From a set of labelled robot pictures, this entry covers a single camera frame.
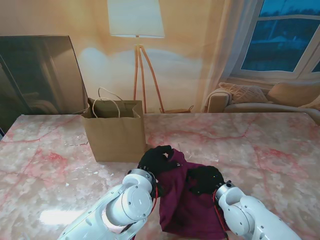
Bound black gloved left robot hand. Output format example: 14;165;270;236
137;145;181;180

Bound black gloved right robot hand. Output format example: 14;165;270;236
187;165;225;196

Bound maroon shorts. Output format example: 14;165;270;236
156;148;230;240

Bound kraft paper bag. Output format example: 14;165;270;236
81;87;147;163

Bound wicker basket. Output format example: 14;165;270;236
159;104;195;114

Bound beige sofa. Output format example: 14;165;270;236
203;82;320;118

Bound cream knitted cushion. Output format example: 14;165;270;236
218;82;270;105

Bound plain beige cushion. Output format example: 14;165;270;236
266;83;320;106

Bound sheer cream curtain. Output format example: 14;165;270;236
199;0;266;113

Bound tripod floor lamp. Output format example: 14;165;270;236
106;0;166;114

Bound dark glass panel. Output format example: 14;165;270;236
0;35;90;133

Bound red black left arm cable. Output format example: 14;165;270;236
118;178;165;240

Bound red black arm cable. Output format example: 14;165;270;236
211;189;231;240
118;178;165;240

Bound red black right arm cable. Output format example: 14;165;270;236
211;189;231;240

